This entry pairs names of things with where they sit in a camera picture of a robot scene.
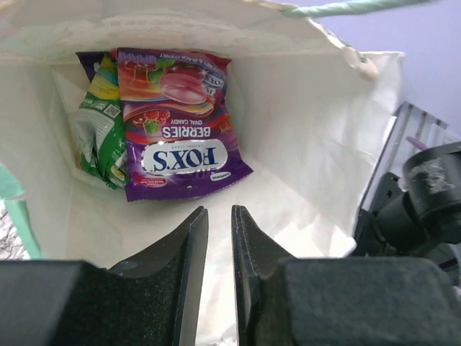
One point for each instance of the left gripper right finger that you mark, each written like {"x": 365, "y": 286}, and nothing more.
{"x": 283, "y": 300}

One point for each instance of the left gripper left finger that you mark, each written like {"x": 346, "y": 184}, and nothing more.
{"x": 150, "y": 298}

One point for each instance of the purple blue snack packet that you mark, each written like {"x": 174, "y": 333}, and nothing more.
{"x": 179, "y": 134}

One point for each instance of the green lime snack packet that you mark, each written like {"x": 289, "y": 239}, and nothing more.
{"x": 98, "y": 124}

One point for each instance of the white paper bag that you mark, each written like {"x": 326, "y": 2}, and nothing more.
{"x": 311, "y": 115}

